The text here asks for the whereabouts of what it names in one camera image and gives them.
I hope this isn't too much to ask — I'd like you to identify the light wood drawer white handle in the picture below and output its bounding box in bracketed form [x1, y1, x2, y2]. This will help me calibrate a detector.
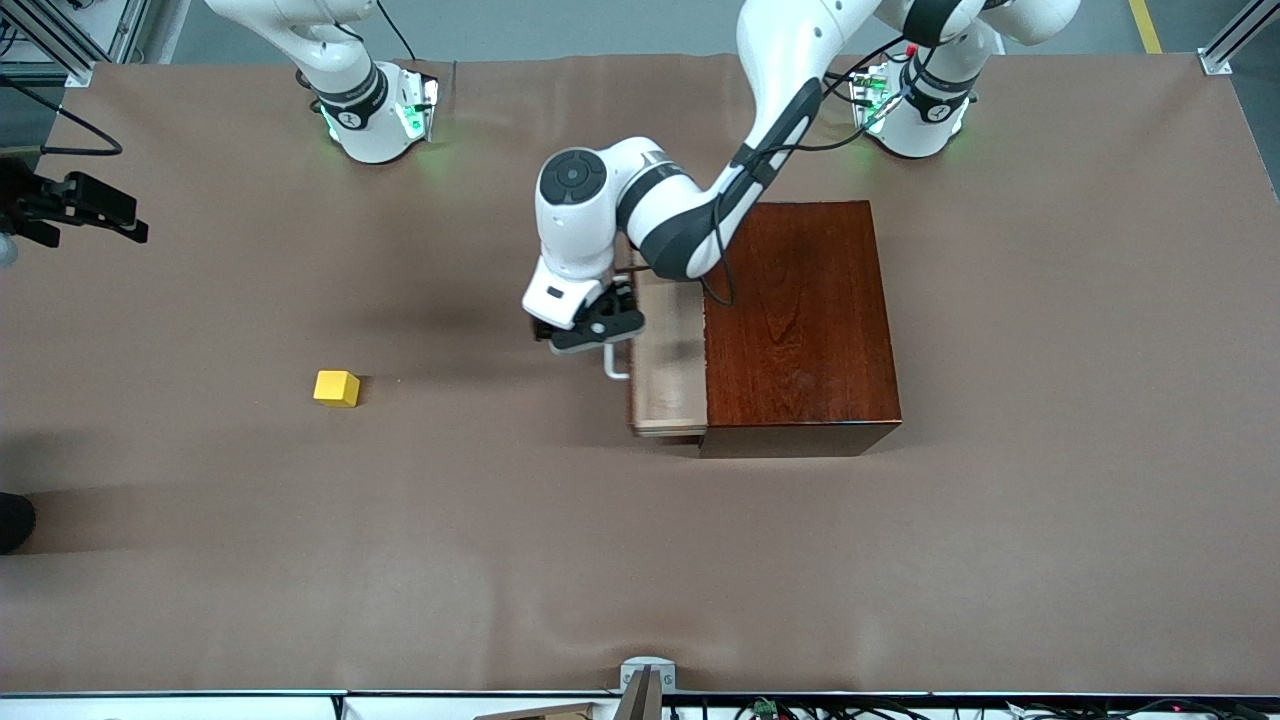
[603, 250, 709, 439]

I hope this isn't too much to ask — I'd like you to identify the dark brown wooden cabinet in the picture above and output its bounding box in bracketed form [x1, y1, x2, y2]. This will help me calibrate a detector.
[697, 201, 903, 459]

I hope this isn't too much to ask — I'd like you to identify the brown table cloth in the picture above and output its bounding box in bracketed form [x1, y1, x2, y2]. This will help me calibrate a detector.
[0, 52, 1280, 696]

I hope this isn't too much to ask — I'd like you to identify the black rounded object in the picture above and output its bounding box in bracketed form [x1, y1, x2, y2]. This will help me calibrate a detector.
[0, 493, 37, 556]

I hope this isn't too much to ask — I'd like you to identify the brown wooden board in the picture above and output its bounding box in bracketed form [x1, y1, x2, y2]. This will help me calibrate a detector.
[475, 703, 601, 720]

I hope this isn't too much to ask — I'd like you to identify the yellow floor tape strip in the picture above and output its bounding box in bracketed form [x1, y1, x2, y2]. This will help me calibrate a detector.
[1128, 0, 1166, 56]

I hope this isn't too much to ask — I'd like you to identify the aluminium frame profile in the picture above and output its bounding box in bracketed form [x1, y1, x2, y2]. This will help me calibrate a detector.
[1200, 0, 1280, 76]
[0, 0, 151, 89]

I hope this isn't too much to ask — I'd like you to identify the black right arm base cable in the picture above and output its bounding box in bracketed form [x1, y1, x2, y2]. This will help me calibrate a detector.
[375, 0, 417, 61]

